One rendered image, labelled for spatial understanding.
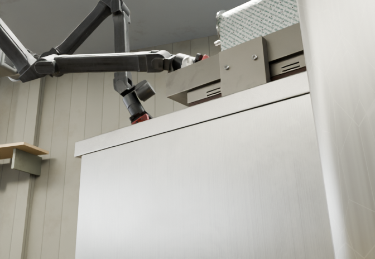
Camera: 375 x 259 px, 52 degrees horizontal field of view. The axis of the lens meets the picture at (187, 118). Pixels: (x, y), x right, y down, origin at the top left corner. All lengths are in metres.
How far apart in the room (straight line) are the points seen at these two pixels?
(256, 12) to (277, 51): 0.35
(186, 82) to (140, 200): 0.28
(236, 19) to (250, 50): 0.36
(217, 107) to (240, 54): 0.13
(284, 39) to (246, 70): 0.09
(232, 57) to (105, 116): 3.87
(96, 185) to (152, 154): 0.18
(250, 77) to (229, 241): 0.31
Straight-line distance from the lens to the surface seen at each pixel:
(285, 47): 0.77
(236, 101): 0.71
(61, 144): 4.81
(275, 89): 0.67
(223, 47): 1.11
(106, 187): 0.89
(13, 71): 1.82
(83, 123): 4.73
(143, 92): 1.50
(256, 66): 0.76
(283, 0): 1.08
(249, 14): 1.11
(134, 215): 0.82
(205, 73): 0.85
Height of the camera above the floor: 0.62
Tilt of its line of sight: 20 degrees up
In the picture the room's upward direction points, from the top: 2 degrees counter-clockwise
